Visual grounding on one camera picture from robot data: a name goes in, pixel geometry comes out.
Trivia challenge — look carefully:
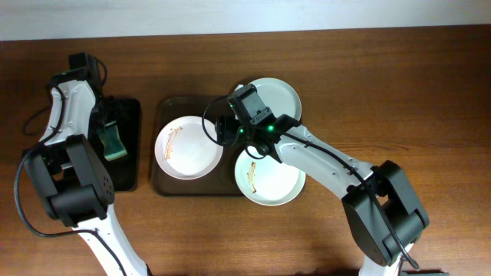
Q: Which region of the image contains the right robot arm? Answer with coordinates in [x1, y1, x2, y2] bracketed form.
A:
[215, 115, 430, 275]

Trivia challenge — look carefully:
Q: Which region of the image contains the white plate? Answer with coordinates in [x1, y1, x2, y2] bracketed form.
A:
[234, 146, 306, 206]
[234, 77, 302, 128]
[154, 116, 223, 180]

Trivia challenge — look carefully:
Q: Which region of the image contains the black rectangular tray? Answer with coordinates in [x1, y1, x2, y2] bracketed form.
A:
[88, 97, 141, 192]

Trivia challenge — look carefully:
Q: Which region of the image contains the brown serving tray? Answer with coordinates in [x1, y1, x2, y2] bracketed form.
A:
[151, 96, 246, 196]

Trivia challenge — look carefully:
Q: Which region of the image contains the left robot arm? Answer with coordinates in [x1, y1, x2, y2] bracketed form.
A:
[14, 68, 151, 276]

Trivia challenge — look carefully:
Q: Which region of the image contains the green yellow sponge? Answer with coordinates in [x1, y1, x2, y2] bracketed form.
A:
[96, 121, 127, 162]

